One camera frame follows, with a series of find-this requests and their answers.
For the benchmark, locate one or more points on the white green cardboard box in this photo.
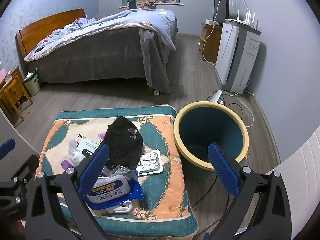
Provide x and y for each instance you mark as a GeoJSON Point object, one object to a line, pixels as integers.
{"type": "Point", "coordinates": [88, 143]}

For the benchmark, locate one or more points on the white power strip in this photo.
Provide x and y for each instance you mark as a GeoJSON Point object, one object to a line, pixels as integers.
{"type": "Point", "coordinates": [216, 96]}

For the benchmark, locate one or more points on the black flat screen monitor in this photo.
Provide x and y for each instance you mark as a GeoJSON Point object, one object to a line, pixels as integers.
{"type": "Point", "coordinates": [221, 7]}

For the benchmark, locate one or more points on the white router with antennas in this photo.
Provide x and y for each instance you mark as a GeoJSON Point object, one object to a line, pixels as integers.
{"type": "Point", "coordinates": [250, 20]}

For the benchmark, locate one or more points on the wooden cabinet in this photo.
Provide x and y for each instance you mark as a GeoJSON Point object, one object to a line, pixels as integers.
{"type": "Point", "coordinates": [212, 45]}

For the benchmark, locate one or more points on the patterned teal orange mat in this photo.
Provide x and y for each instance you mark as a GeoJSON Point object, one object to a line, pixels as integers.
{"type": "Point", "coordinates": [160, 140]}

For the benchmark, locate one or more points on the blue bin with yellow rim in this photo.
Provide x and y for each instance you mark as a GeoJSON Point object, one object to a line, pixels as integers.
{"type": "Point", "coordinates": [197, 130]}

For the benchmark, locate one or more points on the black plastic bag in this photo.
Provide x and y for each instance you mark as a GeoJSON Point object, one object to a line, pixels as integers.
{"type": "Point", "coordinates": [122, 145]}

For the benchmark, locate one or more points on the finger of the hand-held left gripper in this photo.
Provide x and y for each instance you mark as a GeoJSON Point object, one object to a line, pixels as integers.
{"type": "Point", "coordinates": [21, 171]}
{"type": "Point", "coordinates": [7, 148]}

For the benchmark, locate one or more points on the small pale green bin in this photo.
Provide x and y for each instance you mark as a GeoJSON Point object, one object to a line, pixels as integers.
{"type": "Point", "coordinates": [32, 85]}

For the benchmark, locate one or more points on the silver foil blister pack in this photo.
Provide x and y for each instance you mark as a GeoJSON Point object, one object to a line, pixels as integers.
{"type": "Point", "coordinates": [150, 162]}

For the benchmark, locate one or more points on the grey hanging blanket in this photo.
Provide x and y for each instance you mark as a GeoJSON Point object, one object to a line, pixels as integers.
{"type": "Point", "coordinates": [155, 62]}

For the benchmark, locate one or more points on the blue wet wipes packet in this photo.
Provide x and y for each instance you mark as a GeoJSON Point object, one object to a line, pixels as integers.
{"type": "Point", "coordinates": [117, 190]}

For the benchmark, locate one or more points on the light blue printed duvet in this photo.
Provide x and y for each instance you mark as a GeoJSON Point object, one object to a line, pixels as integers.
{"type": "Point", "coordinates": [112, 22]}

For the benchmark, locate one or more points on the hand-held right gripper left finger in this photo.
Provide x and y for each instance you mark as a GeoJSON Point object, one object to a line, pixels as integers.
{"type": "Point", "coordinates": [95, 170]}

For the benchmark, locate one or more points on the wooden stool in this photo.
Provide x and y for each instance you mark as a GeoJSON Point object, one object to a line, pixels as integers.
{"type": "Point", "coordinates": [12, 90]}

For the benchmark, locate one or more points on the white air purifier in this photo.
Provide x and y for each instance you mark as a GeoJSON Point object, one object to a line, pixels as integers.
{"type": "Point", "coordinates": [230, 55]}

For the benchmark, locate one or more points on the wooden bed with grey cover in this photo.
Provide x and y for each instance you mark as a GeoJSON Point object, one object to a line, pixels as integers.
{"type": "Point", "coordinates": [87, 60]}

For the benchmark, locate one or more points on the small white object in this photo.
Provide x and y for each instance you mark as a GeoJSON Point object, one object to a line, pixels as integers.
{"type": "Point", "coordinates": [156, 91]}

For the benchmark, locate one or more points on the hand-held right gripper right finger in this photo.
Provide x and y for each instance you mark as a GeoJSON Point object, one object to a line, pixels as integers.
{"type": "Point", "coordinates": [222, 170]}

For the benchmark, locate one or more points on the pink card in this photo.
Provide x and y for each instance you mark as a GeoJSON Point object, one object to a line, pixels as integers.
{"type": "Point", "coordinates": [3, 73]}

